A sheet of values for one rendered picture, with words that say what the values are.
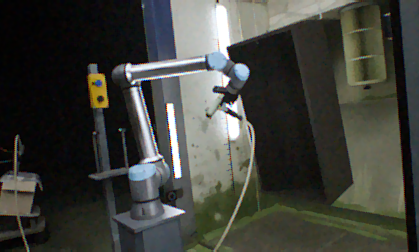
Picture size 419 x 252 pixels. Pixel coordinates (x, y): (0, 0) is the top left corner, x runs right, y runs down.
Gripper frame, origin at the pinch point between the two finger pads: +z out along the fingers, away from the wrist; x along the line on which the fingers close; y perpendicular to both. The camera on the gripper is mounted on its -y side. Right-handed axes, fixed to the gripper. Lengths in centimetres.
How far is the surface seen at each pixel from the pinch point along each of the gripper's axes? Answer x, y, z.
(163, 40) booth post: 52, -72, 25
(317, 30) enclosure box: 61, 29, -42
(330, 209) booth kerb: 39, 133, 94
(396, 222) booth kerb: 29, 165, 48
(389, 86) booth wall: 144, 122, 19
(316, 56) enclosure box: 48, 37, -34
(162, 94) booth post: 21, -50, 48
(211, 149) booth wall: 24, 7, 87
